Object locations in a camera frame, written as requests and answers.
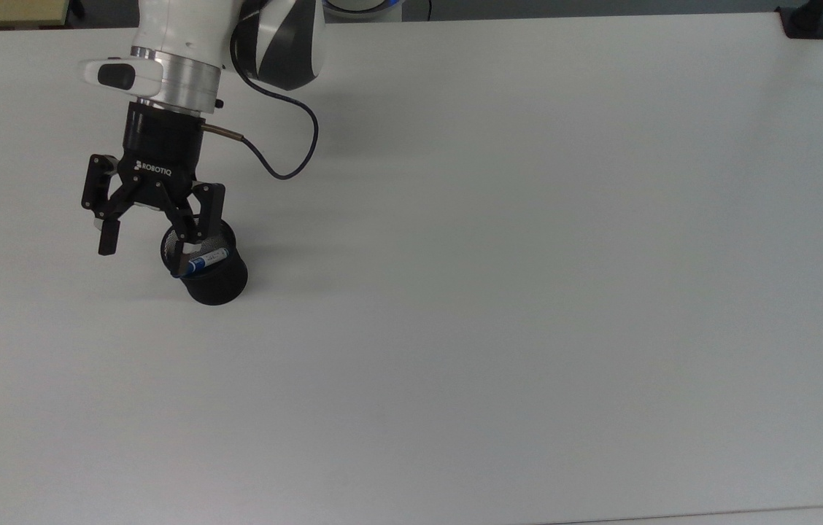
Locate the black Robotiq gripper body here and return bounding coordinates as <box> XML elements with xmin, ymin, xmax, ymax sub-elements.
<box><xmin>118</xmin><ymin>101</ymin><xmax>206</xmax><ymax>210</ymax></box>

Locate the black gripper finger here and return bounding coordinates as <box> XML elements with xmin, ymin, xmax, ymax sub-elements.
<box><xmin>81</xmin><ymin>153</ymin><xmax>143</xmax><ymax>257</ymax></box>
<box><xmin>152</xmin><ymin>181</ymin><xmax>227</xmax><ymax>280</ymax></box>

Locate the blue and white marker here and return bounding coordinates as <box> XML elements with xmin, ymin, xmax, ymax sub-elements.
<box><xmin>185</xmin><ymin>246</ymin><xmax>231</xmax><ymax>275</ymax></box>

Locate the black mesh pen cup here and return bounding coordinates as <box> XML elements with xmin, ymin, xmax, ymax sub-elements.
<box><xmin>161</xmin><ymin>219</ymin><xmax>249</xmax><ymax>306</ymax></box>

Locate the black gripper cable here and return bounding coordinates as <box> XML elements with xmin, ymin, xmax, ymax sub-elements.
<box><xmin>201</xmin><ymin>29</ymin><xmax>320</xmax><ymax>182</ymax></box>

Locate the black clamp camera stand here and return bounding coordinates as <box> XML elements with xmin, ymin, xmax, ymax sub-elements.
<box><xmin>776</xmin><ymin>0</ymin><xmax>823</xmax><ymax>40</ymax></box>

